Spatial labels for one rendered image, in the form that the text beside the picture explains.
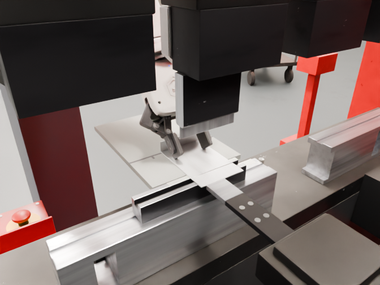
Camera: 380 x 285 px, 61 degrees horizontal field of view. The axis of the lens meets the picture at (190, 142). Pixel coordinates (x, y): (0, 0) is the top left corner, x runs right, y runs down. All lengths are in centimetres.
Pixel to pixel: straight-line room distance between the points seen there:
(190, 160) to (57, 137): 61
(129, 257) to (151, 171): 14
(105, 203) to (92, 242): 165
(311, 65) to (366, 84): 103
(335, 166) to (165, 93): 42
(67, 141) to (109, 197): 110
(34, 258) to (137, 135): 28
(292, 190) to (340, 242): 35
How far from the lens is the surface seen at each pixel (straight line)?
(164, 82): 56
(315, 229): 40
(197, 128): 47
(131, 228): 48
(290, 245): 38
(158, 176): 53
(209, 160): 56
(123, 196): 215
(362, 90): 131
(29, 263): 62
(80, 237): 49
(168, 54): 44
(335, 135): 79
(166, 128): 55
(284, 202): 70
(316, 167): 79
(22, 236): 76
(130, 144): 62
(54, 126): 107
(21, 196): 237
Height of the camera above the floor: 130
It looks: 28 degrees down
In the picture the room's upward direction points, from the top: straight up
